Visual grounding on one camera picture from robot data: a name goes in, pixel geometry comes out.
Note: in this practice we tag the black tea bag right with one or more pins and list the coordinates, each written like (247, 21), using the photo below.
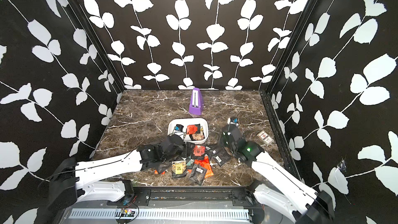
(218, 154)

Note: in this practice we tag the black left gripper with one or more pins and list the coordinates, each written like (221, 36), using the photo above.
(184, 146)

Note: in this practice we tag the orange tea bag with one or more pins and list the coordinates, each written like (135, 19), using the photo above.
(205, 163)

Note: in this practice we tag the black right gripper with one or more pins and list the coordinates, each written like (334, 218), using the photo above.
(223, 137)

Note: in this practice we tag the black barcode tea bag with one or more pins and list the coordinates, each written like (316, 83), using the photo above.
(198, 174)

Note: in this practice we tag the black front mounting rail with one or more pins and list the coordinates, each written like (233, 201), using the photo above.
(126, 194)

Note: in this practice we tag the brown label tea bag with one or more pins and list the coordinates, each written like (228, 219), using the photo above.
(197, 136)

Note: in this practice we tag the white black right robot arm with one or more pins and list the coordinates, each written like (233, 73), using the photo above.
(292, 198)

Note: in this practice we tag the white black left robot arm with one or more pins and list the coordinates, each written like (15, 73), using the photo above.
(74, 181)

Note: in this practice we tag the small circuit board with wires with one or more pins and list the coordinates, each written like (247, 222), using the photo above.
(127, 213)

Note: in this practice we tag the white plastic storage box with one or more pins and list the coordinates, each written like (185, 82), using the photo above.
(185, 122)

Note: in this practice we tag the yellow label tea bag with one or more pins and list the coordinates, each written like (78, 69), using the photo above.
(179, 169)

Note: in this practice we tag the purple metronome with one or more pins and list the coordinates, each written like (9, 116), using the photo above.
(196, 103)

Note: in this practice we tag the white perforated vent strip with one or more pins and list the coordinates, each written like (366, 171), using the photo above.
(165, 214)

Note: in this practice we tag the red round label tea bag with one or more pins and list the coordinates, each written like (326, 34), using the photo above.
(198, 152)

